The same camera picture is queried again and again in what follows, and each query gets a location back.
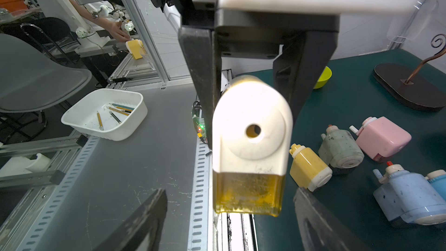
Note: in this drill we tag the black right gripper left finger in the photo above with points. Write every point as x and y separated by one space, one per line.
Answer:
143 229

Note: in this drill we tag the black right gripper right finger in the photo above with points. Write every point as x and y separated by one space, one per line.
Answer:
319 229

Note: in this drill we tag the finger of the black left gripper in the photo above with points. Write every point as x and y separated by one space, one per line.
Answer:
203 58
300 65

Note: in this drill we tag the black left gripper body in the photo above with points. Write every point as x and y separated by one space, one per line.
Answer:
248 34

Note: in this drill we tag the small yellow pencil sharpener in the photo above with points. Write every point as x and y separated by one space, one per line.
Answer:
308 170

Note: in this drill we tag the yellow white pencil sharpener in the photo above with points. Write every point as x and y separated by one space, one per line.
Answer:
252 129

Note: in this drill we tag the light blue pencil sharpener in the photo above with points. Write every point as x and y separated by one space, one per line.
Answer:
437 179

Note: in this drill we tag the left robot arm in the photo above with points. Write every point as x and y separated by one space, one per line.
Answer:
309 7

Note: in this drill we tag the grey green pencil sharpener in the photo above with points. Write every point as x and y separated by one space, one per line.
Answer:
339 149

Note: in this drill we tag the pink pencil sharpener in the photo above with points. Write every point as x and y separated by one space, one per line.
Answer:
380 138

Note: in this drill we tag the white plastic tray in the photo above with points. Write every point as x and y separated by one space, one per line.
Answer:
107 113

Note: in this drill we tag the distant person hand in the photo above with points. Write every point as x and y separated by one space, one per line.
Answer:
114 28

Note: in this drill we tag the dark oval glass rack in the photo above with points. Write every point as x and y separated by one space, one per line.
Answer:
408 86

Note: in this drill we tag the grey chair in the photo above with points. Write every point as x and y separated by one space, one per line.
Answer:
32 82

